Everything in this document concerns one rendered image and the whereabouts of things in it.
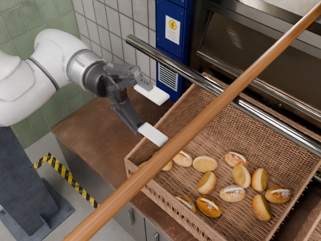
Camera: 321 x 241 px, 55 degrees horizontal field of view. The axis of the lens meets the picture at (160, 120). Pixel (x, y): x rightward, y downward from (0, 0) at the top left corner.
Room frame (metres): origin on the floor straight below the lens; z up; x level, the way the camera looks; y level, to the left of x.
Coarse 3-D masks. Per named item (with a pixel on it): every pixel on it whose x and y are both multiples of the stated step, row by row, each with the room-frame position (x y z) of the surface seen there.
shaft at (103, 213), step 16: (304, 16) 0.80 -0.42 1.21; (288, 32) 0.72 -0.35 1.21; (272, 48) 0.65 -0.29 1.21; (256, 64) 0.58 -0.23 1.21; (240, 80) 0.53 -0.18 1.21; (224, 96) 0.48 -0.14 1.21; (208, 112) 0.43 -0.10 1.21; (192, 128) 0.39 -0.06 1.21; (176, 144) 0.35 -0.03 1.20; (160, 160) 0.31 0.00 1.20; (144, 176) 0.28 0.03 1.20; (128, 192) 0.25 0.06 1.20; (96, 208) 0.22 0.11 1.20; (112, 208) 0.22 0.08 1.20; (80, 224) 0.19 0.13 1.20; (96, 224) 0.19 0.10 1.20; (64, 240) 0.17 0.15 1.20; (80, 240) 0.17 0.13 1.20
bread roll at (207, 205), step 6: (198, 198) 0.52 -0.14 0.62; (204, 198) 0.51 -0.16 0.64; (210, 198) 0.51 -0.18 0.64; (198, 204) 0.49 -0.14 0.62; (204, 204) 0.49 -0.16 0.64; (210, 204) 0.48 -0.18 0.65; (216, 204) 0.49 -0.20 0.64; (204, 210) 0.47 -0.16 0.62; (210, 210) 0.46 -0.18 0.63; (216, 210) 0.46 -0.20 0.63; (210, 216) 0.45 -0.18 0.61; (216, 216) 0.45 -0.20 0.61
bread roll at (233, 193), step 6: (228, 186) 0.56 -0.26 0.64; (234, 186) 0.55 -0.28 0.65; (240, 186) 0.56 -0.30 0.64; (222, 192) 0.54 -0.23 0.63; (228, 192) 0.53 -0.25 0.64; (234, 192) 0.53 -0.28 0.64; (240, 192) 0.53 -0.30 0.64; (222, 198) 0.52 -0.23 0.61; (228, 198) 0.52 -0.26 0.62; (234, 198) 0.52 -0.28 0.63; (240, 198) 0.52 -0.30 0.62
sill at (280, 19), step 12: (216, 0) 0.99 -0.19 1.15; (228, 0) 0.96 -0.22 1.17; (240, 0) 0.94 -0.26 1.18; (252, 0) 0.94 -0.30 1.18; (240, 12) 0.92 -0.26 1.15; (252, 12) 0.89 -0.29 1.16; (264, 12) 0.87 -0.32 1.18; (276, 12) 0.87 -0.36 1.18; (288, 12) 0.87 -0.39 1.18; (264, 24) 0.86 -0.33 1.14; (276, 24) 0.83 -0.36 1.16; (288, 24) 0.81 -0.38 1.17; (312, 24) 0.80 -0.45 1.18; (300, 36) 0.78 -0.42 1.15; (312, 36) 0.76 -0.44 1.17
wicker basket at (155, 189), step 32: (192, 96) 0.91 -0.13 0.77; (160, 128) 0.76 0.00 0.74; (224, 128) 0.82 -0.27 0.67; (256, 128) 0.75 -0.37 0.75; (128, 160) 0.61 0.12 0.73; (224, 160) 0.71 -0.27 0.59; (288, 160) 0.63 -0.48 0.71; (320, 160) 0.55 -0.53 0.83; (160, 192) 0.50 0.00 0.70; (192, 192) 0.56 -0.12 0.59; (256, 192) 0.56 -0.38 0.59; (192, 224) 0.43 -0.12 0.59; (224, 224) 0.43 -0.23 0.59; (256, 224) 0.43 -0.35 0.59
